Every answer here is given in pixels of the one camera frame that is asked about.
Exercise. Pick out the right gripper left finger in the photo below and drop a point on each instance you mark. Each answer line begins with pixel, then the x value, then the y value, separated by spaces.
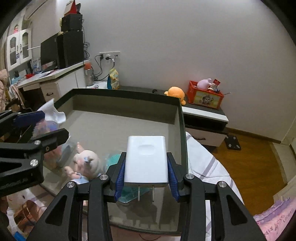
pixel 62 220

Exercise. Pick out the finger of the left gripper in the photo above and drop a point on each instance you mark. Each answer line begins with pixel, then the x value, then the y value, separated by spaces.
pixel 11 120
pixel 37 147

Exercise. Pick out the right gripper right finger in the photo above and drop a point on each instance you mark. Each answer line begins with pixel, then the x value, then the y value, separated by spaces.
pixel 230 219

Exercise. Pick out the pale-haired doll figure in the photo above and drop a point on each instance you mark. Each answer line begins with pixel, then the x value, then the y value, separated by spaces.
pixel 86 166

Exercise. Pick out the teal round case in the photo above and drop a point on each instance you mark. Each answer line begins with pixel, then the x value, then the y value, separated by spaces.
pixel 124 175

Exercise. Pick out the rose gold cup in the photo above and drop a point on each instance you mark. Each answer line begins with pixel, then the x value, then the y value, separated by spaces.
pixel 27 216

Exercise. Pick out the blue highlighter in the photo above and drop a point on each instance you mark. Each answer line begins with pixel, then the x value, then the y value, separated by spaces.
pixel 19 237

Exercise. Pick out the clear plastic package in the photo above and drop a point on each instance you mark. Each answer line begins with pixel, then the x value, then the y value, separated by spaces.
pixel 57 158

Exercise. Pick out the pink bedding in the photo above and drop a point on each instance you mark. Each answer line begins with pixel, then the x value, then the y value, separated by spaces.
pixel 274 220

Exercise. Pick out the pink jacket on chair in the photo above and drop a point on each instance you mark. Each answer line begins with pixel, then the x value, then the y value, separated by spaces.
pixel 3 85

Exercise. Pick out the white desk with drawers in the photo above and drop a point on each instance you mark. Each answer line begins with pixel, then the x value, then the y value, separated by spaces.
pixel 56 83

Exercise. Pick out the white glass-door cabinet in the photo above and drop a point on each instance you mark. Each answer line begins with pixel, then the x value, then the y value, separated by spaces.
pixel 18 48

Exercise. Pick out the black floor scale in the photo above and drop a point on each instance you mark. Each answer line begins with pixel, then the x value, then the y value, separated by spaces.
pixel 232 143

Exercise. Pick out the black computer monitor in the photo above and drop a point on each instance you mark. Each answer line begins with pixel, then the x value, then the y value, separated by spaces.
pixel 49 53

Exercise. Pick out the orange-cap water bottle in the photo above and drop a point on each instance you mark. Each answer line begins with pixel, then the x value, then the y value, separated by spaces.
pixel 88 74

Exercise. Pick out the pink doll on cabinet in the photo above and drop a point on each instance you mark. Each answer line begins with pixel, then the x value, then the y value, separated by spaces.
pixel 16 29

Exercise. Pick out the black computer tower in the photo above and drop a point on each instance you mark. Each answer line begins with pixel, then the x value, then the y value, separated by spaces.
pixel 70 48

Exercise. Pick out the small white bedside cabinet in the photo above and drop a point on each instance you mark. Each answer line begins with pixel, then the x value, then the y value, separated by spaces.
pixel 98 85

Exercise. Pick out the low black white bench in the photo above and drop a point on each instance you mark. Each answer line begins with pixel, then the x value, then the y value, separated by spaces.
pixel 206 125

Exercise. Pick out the yellow blue snack bag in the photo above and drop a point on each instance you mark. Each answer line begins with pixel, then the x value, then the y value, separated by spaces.
pixel 113 79

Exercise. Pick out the pink box with black rim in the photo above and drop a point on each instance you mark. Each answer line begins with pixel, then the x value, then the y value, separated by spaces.
pixel 102 120

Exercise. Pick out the black speaker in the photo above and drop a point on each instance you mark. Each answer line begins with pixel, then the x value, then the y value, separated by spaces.
pixel 71 22

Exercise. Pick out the red toy crate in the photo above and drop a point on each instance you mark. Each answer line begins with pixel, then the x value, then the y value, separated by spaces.
pixel 207 98

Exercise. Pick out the red desk calendar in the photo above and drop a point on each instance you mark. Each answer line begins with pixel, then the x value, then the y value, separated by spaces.
pixel 72 7

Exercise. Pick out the pink plush toy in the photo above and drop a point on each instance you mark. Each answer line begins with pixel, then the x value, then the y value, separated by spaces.
pixel 204 84

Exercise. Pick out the orange octopus plush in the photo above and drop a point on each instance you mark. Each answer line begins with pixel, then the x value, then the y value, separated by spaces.
pixel 176 92

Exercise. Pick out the white wall socket strip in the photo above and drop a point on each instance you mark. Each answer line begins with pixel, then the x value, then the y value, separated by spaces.
pixel 110 55

